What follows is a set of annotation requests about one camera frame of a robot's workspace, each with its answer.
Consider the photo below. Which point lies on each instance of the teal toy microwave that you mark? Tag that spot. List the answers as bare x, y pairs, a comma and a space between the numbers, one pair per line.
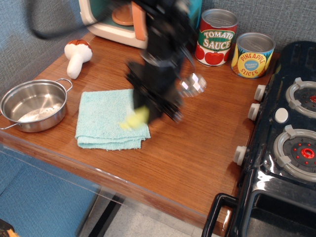
113, 27

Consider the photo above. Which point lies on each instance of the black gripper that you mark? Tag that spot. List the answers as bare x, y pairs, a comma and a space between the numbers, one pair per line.
158, 76

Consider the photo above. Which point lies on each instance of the small steel pot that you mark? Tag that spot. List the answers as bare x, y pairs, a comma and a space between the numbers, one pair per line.
36, 105

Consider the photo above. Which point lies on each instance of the spoon with yellow handle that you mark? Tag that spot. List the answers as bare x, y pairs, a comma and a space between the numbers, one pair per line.
192, 85

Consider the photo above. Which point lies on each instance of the black toy stove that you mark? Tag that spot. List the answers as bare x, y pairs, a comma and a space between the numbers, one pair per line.
277, 185

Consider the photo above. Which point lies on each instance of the tomato sauce can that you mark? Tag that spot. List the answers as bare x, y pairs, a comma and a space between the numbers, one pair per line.
216, 33

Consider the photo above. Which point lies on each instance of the plush mushroom toy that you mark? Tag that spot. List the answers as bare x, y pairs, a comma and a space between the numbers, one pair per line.
77, 52

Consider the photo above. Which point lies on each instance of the light blue folded cloth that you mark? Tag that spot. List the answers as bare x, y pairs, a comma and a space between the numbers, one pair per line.
101, 118

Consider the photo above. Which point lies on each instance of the pineapple slices can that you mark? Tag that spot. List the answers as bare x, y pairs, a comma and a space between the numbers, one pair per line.
252, 55

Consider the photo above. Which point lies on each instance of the orange toy plate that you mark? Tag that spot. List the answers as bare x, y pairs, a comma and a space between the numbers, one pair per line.
122, 15

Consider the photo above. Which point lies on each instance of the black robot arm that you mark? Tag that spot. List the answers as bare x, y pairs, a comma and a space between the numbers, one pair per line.
154, 82

